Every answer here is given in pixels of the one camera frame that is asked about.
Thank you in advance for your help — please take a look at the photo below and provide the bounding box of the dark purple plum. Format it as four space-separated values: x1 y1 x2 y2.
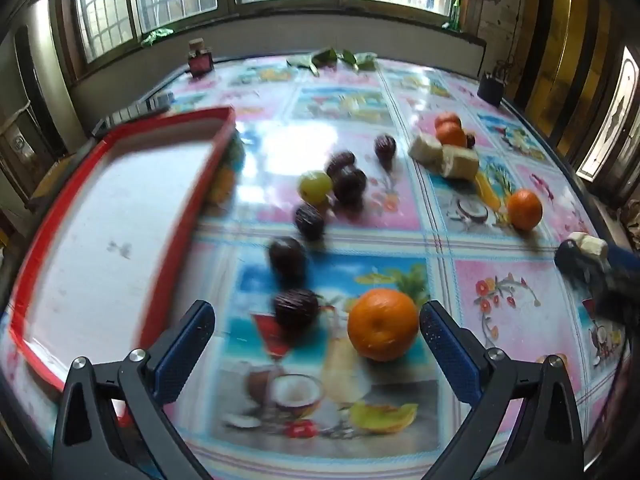
268 236 308 281
272 288 321 331

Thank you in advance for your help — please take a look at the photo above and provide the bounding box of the black pen holder cup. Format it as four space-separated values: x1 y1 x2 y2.
477 60 506 106

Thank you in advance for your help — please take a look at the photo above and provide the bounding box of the patterned glass door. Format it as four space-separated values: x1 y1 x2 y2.
575 45 640 181

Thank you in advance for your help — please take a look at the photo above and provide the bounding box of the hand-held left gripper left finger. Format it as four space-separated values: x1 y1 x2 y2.
50 300 217 480

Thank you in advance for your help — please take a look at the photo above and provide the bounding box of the red perfume bottle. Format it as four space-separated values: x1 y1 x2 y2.
187 38 215 78

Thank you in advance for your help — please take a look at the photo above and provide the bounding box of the green cloth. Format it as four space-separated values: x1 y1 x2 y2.
140 27 176 48

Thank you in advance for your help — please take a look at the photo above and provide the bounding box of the green grape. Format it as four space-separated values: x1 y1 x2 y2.
298 170 333 206

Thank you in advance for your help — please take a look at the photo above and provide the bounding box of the red rimmed white tray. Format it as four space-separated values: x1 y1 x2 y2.
7 106 237 421

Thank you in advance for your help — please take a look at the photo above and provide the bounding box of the green leafy vegetable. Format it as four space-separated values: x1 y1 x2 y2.
287 47 378 77

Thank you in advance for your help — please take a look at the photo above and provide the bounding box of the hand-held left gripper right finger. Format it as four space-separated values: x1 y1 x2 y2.
419 300 586 480

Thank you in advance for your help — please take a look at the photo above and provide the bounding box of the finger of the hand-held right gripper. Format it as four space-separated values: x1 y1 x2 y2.
554 239 608 293
602 246 640 276

